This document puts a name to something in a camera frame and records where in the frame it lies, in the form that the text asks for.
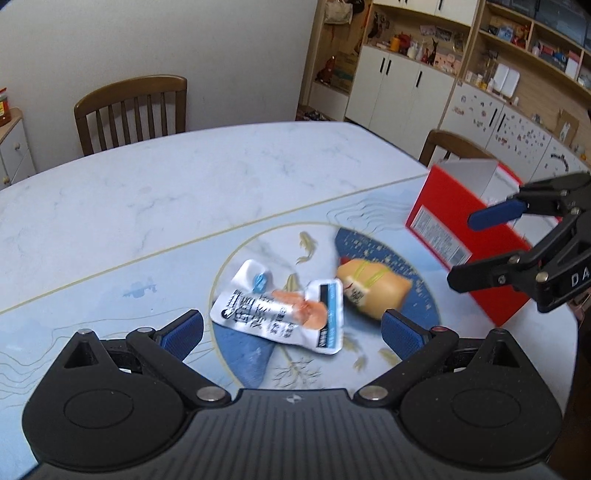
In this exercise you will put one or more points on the yellow rubber toy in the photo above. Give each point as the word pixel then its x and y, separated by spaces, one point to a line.
pixel 383 286

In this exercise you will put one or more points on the yellow bottle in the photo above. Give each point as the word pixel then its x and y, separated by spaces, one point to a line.
pixel 395 45

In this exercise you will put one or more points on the white food pouch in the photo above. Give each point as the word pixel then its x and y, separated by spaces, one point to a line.
pixel 244 309

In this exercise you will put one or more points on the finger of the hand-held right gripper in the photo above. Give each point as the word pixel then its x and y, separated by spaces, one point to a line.
pixel 489 274
pixel 496 213

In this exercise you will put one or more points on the brown wooden chair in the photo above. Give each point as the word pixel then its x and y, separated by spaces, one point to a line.
pixel 131 110
pixel 443 145

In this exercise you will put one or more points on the white twin-panel container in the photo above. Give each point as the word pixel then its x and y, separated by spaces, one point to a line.
pixel 505 79

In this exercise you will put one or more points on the red sauce bottle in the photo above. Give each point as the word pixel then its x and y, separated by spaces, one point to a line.
pixel 3 108

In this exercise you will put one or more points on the beige tote bag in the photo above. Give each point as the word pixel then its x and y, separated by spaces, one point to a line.
pixel 337 11

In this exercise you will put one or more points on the open cardboard piece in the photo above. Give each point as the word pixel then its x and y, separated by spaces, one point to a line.
pixel 568 125

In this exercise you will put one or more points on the brown figurine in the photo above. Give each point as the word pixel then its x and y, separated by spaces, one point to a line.
pixel 326 71

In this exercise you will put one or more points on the wooden shelving unit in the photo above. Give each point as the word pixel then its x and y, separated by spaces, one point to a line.
pixel 540 87

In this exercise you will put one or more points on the white marble desktop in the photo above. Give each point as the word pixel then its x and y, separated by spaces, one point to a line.
pixel 184 194

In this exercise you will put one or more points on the red cardboard box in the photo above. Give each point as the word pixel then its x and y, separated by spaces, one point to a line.
pixel 443 203

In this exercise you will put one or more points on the white double-door cabinet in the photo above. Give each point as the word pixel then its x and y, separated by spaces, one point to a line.
pixel 397 92

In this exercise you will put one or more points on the stacked cardboard boxes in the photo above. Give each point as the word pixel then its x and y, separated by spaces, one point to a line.
pixel 344 74

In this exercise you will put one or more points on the white wall cabinet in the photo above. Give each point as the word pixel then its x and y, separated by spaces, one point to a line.
pixel 425 9

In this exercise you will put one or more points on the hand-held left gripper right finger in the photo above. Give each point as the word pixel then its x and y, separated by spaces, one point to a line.
pixel 402 339

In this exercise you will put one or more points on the small white side cabinet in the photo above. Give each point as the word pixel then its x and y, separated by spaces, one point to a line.
pixel 16 152

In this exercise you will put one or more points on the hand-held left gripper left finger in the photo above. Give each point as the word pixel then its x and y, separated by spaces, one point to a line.
pixel 184 333

